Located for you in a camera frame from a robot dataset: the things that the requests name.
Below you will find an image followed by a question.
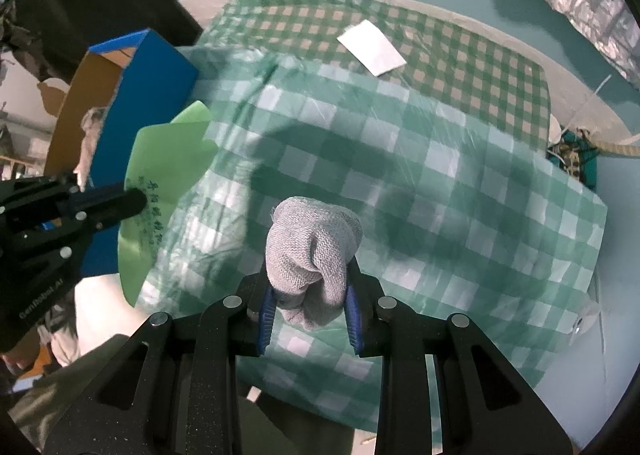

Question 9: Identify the blue cardboard box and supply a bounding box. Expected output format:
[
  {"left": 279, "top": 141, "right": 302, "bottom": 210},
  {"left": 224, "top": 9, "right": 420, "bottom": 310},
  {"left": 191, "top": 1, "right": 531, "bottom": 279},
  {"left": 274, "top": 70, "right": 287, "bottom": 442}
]
[{"left": 45, "top": 29, "right": 201, "bottom": 281}]

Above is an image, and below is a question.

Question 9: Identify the green plastic bag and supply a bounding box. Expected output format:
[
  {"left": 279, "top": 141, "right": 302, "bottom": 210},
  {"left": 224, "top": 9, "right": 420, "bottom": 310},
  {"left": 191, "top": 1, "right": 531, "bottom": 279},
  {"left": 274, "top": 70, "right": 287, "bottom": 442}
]
[{"left": 117, "top": 102, "right": 219, "bottom": 309}]

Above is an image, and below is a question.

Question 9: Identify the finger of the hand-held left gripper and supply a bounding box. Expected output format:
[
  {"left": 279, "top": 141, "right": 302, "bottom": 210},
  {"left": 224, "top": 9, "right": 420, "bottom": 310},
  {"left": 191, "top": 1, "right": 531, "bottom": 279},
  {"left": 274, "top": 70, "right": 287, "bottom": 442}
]
[{"left": 70, "top": 186, "right": 147, "bottom": 232}]

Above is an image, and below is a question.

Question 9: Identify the green beige checkered cloth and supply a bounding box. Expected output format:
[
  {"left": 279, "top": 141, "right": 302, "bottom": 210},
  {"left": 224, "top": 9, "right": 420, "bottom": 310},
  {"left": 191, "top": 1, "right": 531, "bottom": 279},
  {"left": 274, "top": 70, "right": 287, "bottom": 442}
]
[{"left": 206, "top": 0, "right": 552, "bottom": 156}]

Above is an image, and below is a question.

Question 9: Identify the beige corrugated hose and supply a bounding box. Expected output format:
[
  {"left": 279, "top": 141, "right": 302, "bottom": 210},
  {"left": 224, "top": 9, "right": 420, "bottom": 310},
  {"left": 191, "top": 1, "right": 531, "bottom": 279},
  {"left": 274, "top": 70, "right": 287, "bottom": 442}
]
[{"left": 591, "top": 132, "right": 640, "bottom": 158}]

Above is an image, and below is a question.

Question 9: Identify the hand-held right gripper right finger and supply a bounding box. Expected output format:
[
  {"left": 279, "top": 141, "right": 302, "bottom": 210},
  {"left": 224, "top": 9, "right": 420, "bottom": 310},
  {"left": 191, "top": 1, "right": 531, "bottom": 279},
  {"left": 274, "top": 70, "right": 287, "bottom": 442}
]
[{"left": 344, "top": 259, "right": 574, "bottom": 455}]

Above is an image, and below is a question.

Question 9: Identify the green white checkered plastic tablecloth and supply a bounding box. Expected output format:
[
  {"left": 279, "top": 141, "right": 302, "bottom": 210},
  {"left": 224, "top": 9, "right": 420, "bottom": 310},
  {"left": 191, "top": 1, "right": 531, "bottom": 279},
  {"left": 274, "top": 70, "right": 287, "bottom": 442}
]
[{"left": 136, "top": 47, "right": 609, "bottom": 442}]

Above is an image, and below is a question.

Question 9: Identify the pinkish grey towel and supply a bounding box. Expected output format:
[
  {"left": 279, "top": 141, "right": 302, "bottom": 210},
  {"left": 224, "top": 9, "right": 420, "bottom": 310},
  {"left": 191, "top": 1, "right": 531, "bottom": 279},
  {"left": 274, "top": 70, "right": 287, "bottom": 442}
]
[{"left": 74, "top": 106, "right": 107, "bottom": 186}]

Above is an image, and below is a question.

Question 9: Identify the grey sock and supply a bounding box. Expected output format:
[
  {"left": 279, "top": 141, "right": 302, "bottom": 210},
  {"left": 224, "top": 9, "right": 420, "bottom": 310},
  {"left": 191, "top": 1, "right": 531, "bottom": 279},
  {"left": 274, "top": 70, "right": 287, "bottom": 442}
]
[{"left": 265, "top": 197, "right": 363, "bottom": 334}]

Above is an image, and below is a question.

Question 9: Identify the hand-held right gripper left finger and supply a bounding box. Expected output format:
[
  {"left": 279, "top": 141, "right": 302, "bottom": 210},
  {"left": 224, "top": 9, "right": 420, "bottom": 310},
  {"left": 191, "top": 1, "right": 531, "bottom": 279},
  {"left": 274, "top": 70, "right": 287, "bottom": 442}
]
[{"left": 45, "top": 267, "right": 277, "bottom": 455}]

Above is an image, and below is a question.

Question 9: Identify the white paper sheet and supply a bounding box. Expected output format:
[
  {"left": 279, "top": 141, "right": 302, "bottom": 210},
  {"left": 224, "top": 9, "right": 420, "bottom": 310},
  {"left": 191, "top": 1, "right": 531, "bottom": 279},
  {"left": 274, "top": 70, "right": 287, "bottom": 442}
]
[{"left": 336, "top": 19, "right": 408, "bottom": 78}]

